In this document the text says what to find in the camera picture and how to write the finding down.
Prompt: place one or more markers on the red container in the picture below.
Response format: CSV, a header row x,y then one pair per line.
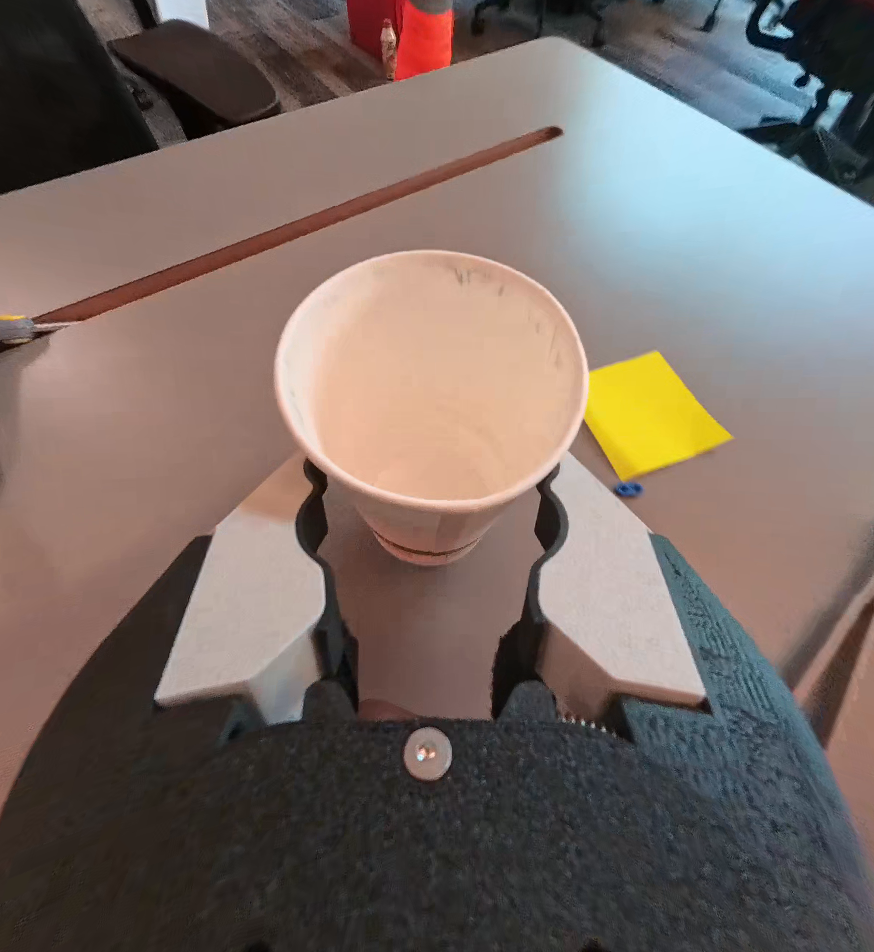
x,y
370,26

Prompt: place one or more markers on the small bottle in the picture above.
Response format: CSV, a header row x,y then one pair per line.
x,y
388,52

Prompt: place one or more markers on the orange traffic cone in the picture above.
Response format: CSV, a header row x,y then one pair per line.
x,y
425,41

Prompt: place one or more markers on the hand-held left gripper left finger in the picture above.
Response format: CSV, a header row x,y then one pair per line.
x,y
251,595

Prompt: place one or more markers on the yellow sticky note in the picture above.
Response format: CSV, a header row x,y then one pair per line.
x,y
652,416

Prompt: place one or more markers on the white paper cup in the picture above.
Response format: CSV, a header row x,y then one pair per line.
x,y
437,387

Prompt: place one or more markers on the small blue plastic piece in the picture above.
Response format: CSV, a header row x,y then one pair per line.
x,y
628,489

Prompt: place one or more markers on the black mesh office chair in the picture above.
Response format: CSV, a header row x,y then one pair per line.
x,y
42,89

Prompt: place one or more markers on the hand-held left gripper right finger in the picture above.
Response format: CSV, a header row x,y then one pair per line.
x,y
608,595

